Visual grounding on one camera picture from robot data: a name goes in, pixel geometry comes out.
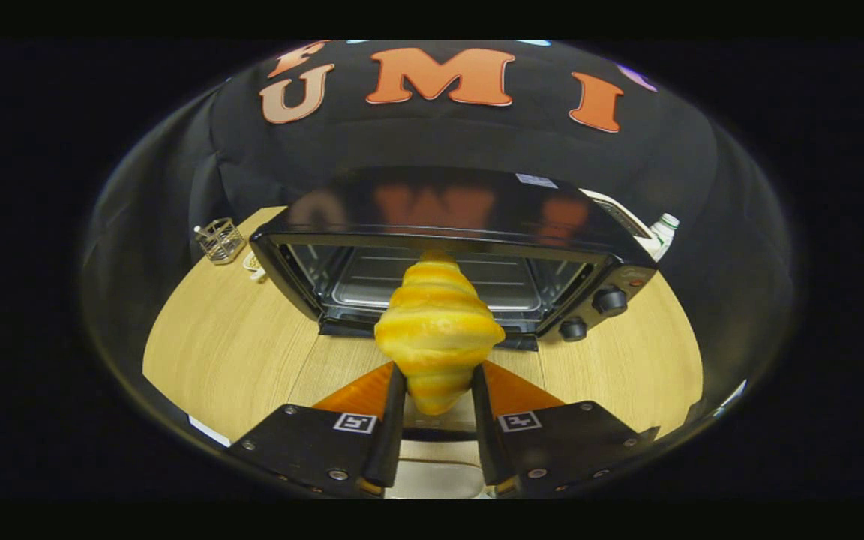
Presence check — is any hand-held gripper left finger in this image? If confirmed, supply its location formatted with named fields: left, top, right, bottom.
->
left=226, top=362, right=409, bottom=500

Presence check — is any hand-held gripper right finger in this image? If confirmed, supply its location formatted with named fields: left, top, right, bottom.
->
left=470, top=361, right=662, bottom=499

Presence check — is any golden croissant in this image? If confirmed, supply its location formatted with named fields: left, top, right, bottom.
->
left=374, top=251, right=507, bottom=416

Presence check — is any black toaster oven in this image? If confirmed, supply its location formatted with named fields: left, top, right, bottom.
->
left=250, top=166, right=659, bottom=443

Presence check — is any clear glass plate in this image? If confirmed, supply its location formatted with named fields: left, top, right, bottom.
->
left=387, top=441, right=490, bottom=500

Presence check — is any white box appliance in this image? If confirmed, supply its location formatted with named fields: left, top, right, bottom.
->
left=580, top=189, right=662, bottom=257

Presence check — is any small white bottle green label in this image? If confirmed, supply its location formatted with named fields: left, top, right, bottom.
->
left=648, top=214, right=681, bottom=263

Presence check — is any black backdrop cloth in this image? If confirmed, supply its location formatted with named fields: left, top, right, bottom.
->
left=81, top=41, right=797, bottom=391

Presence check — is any wire mesh holder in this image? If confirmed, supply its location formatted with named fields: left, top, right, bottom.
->
left=193, top=217, right=247, bottom=266

